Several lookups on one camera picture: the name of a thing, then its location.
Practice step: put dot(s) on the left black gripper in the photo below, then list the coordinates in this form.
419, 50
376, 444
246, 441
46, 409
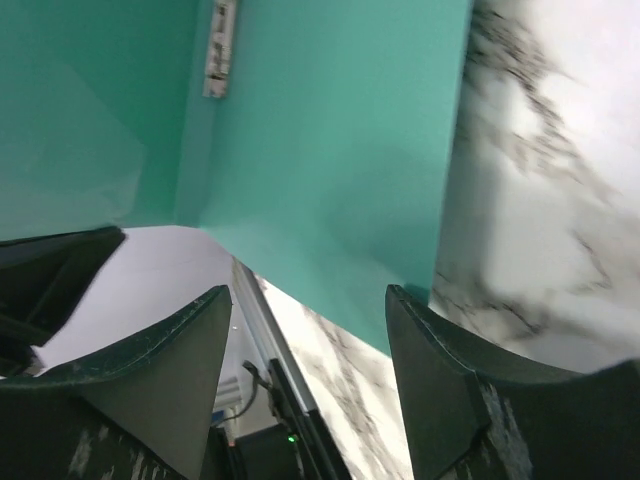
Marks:
43, 279

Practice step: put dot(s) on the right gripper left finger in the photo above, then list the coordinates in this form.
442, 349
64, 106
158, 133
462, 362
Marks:
139, 408

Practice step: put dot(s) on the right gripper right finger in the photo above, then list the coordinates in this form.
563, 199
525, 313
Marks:
473, 410

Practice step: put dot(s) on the teal green folder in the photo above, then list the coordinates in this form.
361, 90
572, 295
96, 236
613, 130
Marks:
323, 169

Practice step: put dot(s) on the silver folder clip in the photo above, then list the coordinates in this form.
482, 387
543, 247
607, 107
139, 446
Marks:
219, 49

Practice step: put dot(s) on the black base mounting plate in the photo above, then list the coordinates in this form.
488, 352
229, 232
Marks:
298, 446

